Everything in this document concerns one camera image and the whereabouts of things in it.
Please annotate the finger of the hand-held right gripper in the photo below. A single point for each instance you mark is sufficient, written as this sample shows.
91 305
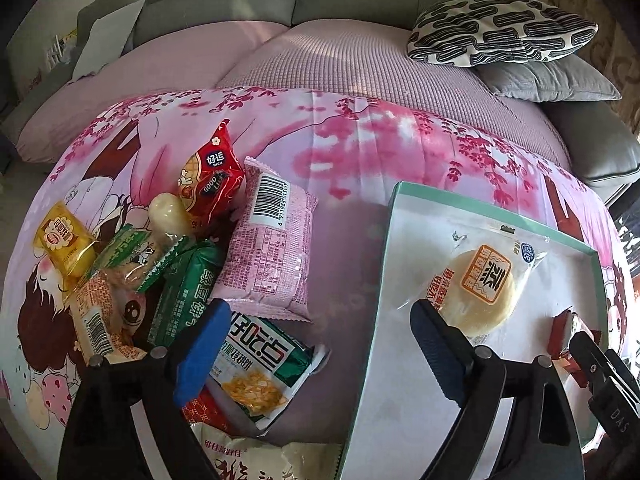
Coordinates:
590 360

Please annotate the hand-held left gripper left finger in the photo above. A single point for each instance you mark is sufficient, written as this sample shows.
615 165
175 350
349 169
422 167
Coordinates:
200 360

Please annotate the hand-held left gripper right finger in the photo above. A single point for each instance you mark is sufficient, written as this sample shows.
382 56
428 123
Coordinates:
432 340

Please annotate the small dark red snack packet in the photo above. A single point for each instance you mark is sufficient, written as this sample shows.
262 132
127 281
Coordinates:
562 335

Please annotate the white box with teal rim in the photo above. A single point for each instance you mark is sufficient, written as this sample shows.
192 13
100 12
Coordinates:
400 310

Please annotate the red lattice snack packet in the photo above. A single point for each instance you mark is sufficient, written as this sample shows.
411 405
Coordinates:
205 412

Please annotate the dark green snack packet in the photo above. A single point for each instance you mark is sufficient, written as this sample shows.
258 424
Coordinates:
185 290

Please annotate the clear orange bread packet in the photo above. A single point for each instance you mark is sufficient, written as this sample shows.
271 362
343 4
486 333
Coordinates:
100 310

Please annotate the yellow snack packet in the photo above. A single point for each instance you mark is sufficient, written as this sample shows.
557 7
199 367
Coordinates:
62 240

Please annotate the green-white cookie packet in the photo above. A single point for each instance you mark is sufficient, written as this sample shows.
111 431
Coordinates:
260 360

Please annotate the round pale pastry packet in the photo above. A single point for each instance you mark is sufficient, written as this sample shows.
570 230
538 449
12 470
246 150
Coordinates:
480 285

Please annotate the large beige snack bag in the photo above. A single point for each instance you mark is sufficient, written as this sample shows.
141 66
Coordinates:
260 460

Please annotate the pink snack packet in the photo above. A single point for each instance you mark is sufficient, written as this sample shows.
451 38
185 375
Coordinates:
265 260

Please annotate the green-white striped cracker packet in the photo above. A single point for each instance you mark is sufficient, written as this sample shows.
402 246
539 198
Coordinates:
125 255

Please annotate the cream jelly cup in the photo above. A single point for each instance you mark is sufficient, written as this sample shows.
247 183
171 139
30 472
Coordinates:
167 215

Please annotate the pink printed blanket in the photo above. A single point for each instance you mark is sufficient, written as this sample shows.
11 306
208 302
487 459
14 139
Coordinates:
375 160

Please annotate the red cracker snack packet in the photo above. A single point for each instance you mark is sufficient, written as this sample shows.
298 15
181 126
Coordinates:
210 170

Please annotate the grey pillow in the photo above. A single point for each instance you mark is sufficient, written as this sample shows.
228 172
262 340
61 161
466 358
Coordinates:
550 80

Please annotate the pink sofa cover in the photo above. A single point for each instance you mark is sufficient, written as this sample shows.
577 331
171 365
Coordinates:
325 60

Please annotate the black-white patterned pillow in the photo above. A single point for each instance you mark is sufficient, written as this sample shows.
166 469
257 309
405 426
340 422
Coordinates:
500 25

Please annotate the white cushion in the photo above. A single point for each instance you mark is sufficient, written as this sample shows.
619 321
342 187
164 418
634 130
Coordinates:
107 40

